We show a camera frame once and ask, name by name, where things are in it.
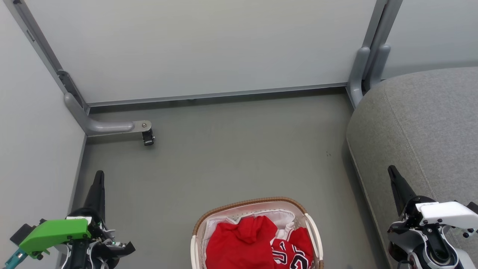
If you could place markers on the teal connector piece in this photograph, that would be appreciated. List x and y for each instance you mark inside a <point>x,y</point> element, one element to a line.
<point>14,258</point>

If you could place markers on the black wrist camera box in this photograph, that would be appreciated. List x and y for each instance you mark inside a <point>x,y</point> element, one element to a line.
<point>23,233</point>

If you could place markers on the black caster wheel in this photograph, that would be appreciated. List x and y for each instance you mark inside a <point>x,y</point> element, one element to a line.
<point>148,138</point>

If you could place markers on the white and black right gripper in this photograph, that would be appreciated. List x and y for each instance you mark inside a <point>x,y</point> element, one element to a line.
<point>446,215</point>

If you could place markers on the grey fabric sofa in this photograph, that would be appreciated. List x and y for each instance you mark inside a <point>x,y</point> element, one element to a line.
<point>422,130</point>

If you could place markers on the red shorts with white stripe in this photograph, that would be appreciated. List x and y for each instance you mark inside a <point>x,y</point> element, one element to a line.
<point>239,243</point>

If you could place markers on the grey double partition post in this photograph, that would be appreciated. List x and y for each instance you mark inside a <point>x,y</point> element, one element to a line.
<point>368,63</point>

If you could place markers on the grey partition foot bar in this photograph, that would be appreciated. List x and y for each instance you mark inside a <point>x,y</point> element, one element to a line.
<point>101,127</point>

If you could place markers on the red jersey with black numbers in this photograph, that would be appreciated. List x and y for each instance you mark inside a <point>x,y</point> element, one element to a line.
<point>295,250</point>

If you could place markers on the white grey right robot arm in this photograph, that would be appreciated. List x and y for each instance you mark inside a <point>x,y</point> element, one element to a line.
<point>433,250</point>

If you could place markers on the white cloth basket liner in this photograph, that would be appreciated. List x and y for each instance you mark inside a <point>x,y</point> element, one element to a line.
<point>278,216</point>

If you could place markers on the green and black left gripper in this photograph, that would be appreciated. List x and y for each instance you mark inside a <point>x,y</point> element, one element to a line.
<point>56,232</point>

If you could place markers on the grey partition bottom rail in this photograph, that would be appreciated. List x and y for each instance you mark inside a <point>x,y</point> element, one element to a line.
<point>224,93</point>

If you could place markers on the grey partition post with bracket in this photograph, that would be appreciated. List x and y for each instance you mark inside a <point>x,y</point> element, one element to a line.
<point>41,41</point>

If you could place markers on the white basket with wicker rim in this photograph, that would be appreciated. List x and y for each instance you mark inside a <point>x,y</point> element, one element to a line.
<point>315,239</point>

